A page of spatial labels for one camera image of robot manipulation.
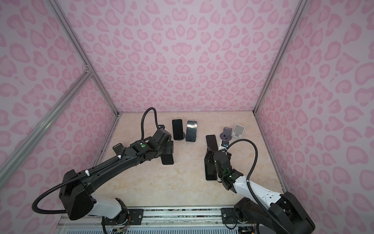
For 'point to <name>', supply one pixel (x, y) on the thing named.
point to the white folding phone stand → (238, 131)
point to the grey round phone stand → (226, 135)
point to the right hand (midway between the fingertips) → (214, 148)
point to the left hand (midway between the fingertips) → (169, 142)
